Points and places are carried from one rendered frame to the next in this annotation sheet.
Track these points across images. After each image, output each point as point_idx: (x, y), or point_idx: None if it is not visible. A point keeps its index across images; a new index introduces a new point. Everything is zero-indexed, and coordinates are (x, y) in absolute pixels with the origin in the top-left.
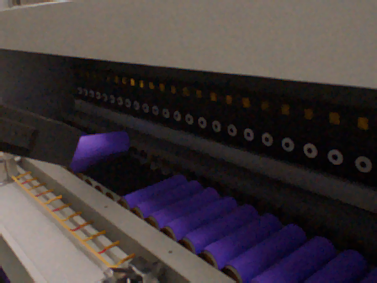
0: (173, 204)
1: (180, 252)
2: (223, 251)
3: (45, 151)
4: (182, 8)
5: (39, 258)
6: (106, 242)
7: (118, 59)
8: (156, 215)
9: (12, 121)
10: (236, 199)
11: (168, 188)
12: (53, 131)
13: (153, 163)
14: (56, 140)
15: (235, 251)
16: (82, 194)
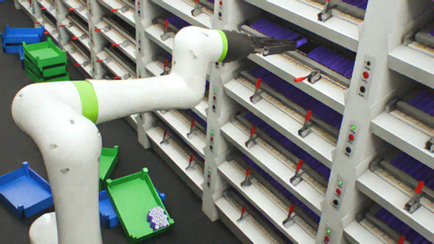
0: (320, 55)
1: (323, 67)
2: (332, 66)
3: (290, 49)
4: (323, 28)
5: (291, 71)
6: (306, 66)
7: (307, 29)
8: (317, 59)
9: (285, 45)
10: (336, 51)
11: (318, 50)
12: (291, 44)
13: (310, 38)
14: (292, 45)
15: (335, 66)
16: (296, 55)
